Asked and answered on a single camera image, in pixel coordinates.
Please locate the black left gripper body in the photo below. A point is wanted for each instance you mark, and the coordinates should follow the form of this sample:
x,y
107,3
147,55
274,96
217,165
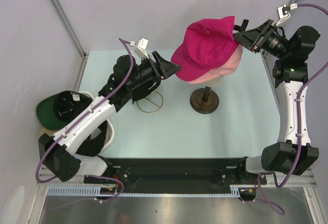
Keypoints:
x,y
148,70

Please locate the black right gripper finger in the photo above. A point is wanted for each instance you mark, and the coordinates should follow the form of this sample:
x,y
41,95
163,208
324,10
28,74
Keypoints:
x,y
242,31
248,42

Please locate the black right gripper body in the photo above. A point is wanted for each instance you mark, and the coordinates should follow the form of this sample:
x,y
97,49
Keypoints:
x,y
271,42

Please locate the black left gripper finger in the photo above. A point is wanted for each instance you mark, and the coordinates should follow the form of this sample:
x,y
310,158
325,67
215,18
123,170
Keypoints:
x,y
167,70
159,60

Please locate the pink sport cap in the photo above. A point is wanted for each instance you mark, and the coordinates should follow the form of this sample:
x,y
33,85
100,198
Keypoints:
x,y
226,69

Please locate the magenta mesh cap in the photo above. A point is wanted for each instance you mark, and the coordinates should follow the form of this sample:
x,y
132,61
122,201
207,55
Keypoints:
x,y
207,44

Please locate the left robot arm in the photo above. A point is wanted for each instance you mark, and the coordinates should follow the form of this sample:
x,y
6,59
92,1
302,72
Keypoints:
x,y
129,81

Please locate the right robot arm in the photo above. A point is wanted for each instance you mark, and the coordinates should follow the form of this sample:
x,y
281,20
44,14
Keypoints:
x,y
293,153

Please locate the black cap with gold lettering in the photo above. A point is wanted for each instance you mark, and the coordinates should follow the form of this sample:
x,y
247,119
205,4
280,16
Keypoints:
x,y
144,90

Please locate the wooden mannequin head stand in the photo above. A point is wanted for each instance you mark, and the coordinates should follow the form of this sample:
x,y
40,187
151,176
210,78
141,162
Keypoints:
x,y
205,100

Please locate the black cap in basket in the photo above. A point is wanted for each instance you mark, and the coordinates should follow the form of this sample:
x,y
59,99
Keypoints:
x,y
93,146

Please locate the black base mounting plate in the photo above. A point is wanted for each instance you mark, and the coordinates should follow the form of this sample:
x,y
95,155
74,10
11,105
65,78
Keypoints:
x,y
177,173

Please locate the green brim black cap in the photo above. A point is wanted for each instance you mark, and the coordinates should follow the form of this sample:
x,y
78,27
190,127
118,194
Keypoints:
x,y
57,111

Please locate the white plastic basket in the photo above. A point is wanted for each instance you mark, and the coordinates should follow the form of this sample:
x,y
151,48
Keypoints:
x,y
110,130

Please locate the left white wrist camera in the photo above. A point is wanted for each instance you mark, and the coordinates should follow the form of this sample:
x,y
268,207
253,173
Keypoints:
x,y
140,47

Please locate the gold wire hat stand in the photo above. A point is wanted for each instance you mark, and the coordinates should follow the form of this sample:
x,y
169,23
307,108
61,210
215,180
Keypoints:
x,y
151,103

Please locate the left aluminium frame post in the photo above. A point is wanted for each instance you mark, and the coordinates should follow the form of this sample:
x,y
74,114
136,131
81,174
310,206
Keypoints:
x,y
68,27

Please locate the white slotted cable duct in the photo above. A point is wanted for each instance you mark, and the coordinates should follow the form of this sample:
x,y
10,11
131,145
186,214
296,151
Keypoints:
x,y
101,191

